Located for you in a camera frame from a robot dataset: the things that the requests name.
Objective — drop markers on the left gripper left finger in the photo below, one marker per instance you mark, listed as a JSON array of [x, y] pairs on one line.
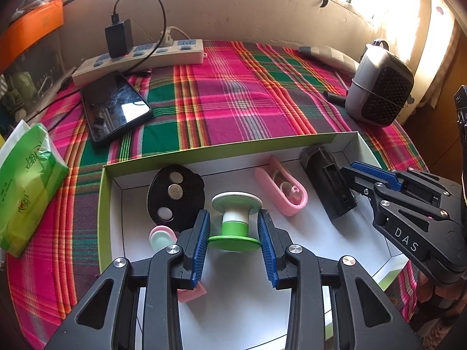
[[105, 317]]

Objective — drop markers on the white power strip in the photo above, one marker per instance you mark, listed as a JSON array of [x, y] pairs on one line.
[[142, 57]]

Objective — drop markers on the black charger adapter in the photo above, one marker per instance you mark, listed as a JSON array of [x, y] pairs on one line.
[[119, 37]]

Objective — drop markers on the pink carabiner clip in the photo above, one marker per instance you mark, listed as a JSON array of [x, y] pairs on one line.
[[283, 190]]

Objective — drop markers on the plaid pink green cloth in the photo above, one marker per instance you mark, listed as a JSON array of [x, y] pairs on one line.
[[241, 92]]

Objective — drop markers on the orange plastic bin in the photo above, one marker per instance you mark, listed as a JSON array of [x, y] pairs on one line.
[[28, 30]]

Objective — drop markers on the small grey desk heater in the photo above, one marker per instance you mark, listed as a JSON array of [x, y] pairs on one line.
[[380, 87]]

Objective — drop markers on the green tissue pack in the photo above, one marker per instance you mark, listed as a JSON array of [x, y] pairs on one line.
[[32, 170]]

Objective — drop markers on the black smartphone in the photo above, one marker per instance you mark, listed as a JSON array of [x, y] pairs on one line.
[[113, 107]]

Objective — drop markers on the pink clip with mint cap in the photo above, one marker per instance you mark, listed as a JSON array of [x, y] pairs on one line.
[[162, 236]]

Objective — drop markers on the green white spool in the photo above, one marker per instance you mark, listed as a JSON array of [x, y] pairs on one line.
[[236, 209]]

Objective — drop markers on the black oval disc with buttons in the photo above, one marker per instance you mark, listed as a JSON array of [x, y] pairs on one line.
[[175, 197]]

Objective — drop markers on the heart pattern curtain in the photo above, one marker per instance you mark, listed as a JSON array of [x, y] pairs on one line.
[[442, 36]]

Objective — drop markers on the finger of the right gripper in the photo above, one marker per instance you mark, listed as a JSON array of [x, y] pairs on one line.
[[375, 173], [365, 184]]

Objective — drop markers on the white plug with cable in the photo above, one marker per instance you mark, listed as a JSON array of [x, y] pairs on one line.
[[168, 40]]

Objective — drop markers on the black rectangular device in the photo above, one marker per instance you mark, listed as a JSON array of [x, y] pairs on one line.
[[330, 186]]

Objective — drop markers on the grey white tube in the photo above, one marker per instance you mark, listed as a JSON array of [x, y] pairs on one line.
[[331, 57]]

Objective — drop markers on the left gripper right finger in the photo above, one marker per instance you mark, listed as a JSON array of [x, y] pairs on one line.
[[363, 317]]

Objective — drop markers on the green white cardboard box tray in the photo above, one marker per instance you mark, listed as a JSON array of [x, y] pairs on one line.
[[241, 309]]

